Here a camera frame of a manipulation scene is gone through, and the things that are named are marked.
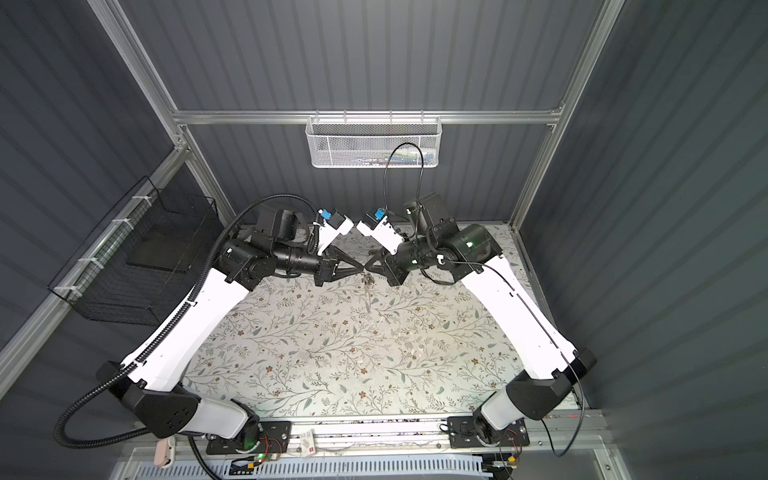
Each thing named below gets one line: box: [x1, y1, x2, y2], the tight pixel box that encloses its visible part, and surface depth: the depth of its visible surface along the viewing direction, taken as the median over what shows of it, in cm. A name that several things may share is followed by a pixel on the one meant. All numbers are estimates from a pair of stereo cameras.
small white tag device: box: [300, 428, 315, 458], surface depth 74 cm
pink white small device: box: [154, 436, 175, 468], surface depth 71 cm
